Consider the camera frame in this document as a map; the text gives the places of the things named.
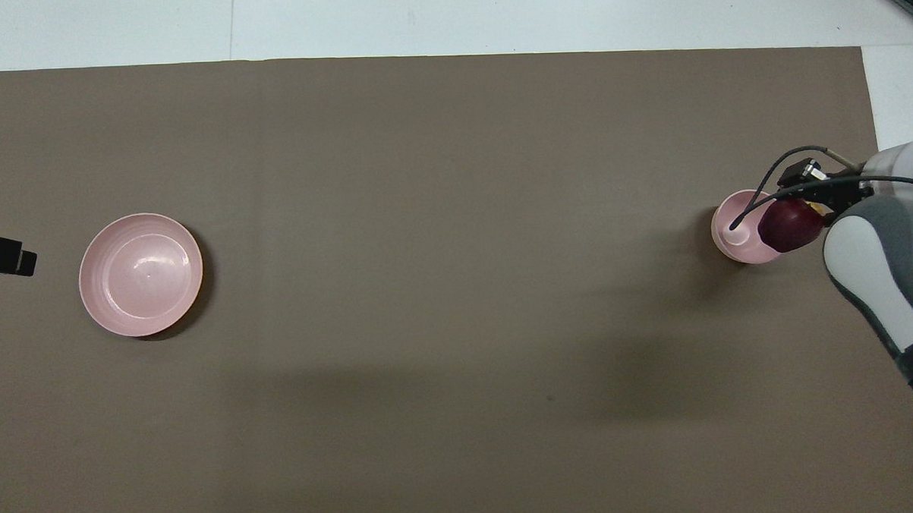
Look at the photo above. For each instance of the pink round plate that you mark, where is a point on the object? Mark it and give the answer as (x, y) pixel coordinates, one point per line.
(140, 275)

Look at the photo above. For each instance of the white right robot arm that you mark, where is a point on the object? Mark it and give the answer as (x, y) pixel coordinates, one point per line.
(882, 272)

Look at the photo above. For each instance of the brown table mat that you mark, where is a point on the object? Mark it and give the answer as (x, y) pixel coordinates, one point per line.
(460, 363)

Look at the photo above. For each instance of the dark red apple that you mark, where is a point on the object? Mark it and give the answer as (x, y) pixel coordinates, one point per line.
(790, 228)

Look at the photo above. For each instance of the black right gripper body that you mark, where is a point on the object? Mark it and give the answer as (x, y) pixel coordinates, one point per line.
(838, 191)

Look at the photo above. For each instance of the pink small bowl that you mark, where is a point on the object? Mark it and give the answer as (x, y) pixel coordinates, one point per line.
(741, 251)

